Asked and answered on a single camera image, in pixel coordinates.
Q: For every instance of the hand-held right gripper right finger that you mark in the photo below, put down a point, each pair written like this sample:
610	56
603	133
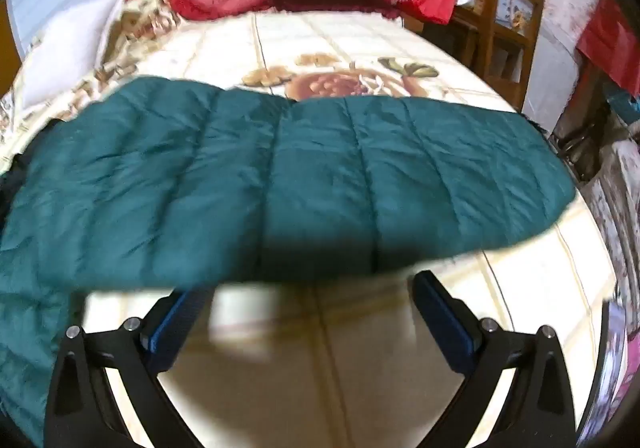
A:
442	310

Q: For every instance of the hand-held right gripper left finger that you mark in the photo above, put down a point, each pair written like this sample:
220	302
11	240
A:
169	325

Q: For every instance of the green puffer jacket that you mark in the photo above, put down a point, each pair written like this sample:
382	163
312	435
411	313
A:
300	188

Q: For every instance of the floral checked bedspread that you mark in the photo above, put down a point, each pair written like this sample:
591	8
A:
350	42

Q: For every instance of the wooden chair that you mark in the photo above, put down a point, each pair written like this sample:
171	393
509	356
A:
510	22

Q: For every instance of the white pillow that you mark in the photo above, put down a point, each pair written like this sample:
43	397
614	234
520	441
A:
70	45

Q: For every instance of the red cloth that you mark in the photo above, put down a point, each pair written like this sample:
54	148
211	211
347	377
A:
612	40

